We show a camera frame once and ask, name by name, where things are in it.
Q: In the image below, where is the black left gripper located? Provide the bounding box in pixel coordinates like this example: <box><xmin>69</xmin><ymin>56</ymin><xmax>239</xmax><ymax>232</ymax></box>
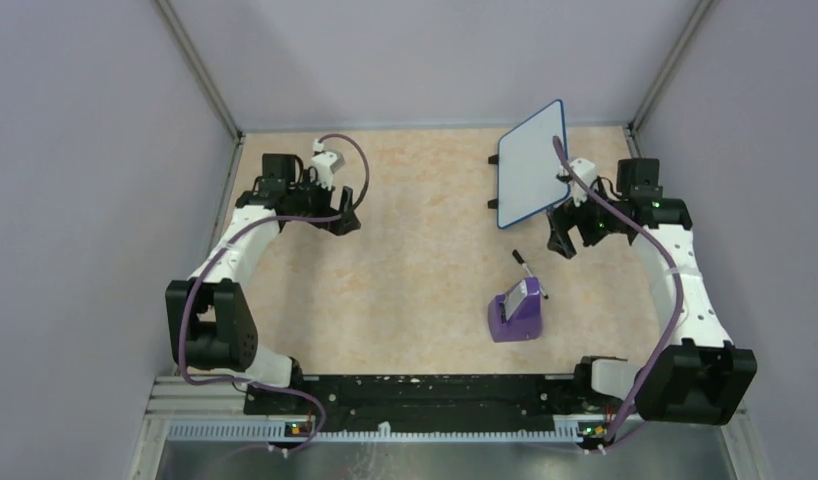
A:
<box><xmin>286</xmin><ymin>169</ymin><xmax>359</xmax><ymax>235</ymax></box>

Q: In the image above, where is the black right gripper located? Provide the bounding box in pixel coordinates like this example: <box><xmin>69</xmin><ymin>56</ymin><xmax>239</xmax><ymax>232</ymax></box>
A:
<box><xmin>546</xmin><ymin>177</ymin><xmax>624</xmax><ymax>259</ymax></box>

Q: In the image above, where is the blue framed whiteboard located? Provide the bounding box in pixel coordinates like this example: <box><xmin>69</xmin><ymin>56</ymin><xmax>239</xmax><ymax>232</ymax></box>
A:
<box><xmin>488</xmin><ymin>99</ymin><xmax>570</xmax><ymax>229</ymax></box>

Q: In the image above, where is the white black marker pen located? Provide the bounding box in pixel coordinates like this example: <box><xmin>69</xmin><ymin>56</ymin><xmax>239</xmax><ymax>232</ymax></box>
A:
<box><xmin>512</xmin><ymin>249</ymin><xmax>549</xmax><ymax>300</ymax></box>

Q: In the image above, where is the purple whiteboard eraser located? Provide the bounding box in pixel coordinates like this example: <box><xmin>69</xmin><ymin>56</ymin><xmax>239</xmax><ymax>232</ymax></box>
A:
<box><xmin>487</xmin><ymin>277</ymin><xmax>543</xmax><ymax>343</ymax></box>

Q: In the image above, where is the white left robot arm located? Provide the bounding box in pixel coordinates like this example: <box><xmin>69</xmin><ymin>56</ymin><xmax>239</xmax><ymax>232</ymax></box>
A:
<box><xmin>165</xmin><ymin>150</ymin><xmax>361</xmax><ymax>414</ymax></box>

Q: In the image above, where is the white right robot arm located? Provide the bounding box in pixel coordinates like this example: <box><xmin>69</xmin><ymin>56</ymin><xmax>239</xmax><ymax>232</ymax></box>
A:
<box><xmin>548</xmin><ymin>158</ymin><xmax>758</xmax><ymax>428</ymax></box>

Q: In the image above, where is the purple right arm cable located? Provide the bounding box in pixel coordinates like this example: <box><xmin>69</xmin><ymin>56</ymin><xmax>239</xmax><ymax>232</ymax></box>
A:
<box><xmin>552</xmin><ymin>135</ymin><xmax>686</xmax><ymax>456</ymax></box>

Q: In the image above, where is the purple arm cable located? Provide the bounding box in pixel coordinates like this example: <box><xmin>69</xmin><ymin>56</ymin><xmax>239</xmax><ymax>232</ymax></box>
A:
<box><xmin>177</xmin><ymin>133</ymin><xmax>372</xmax><ymax>458</ymax></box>
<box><xmin>552</xmin><ymin>135</ymin><xmax>686</xmax><ymax>456</ymax></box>

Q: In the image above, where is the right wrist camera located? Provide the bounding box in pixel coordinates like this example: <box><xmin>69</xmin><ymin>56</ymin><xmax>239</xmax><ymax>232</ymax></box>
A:
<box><xmin>558</xmin><ymin>158</ymin><xmax>597</xmax><ymax>205</ymax></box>

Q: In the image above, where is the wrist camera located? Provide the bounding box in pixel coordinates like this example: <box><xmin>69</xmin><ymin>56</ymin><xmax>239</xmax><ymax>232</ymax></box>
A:
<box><xmin>311</xmin><ymin>139</ymin><xmax>345</xmax><ymax>190</ymax></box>
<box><xmin>558</xmin><ymin>158</ymin><xmax>597</xmax><ymax>205</ymax></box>

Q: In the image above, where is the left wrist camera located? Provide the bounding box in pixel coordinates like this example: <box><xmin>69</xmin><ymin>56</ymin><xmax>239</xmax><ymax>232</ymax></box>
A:
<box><xmin>311</xmin><ymin>139</ymin><xmax>345</xmax><ymax>190</ymax></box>

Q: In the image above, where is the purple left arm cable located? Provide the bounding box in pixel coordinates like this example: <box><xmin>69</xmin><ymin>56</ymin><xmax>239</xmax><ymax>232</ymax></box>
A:
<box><xmin>177</xmin><ymin>133</ymin><xmax>372</xmax><ymax>458</ymax></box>

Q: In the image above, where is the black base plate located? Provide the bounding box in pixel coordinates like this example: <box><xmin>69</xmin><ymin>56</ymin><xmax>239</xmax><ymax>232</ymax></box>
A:
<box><xmin>244</xmin><ymin>374</ymin><xmax>621</xmax><ymax>433</ymax></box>

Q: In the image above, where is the white slotted cable duct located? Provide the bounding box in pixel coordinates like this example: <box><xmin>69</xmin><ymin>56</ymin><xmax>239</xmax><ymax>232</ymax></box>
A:
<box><xmin>167</xmin><ymin>420</ymin><xmax>582</xmax><ymax>443</ymax></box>

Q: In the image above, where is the aluminium frame rail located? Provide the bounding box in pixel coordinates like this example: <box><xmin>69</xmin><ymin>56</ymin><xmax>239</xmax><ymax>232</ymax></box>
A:
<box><xmin>127</xmin><ymin>375</ymin><xmax>245</xmax><ymax>479</ymax></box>

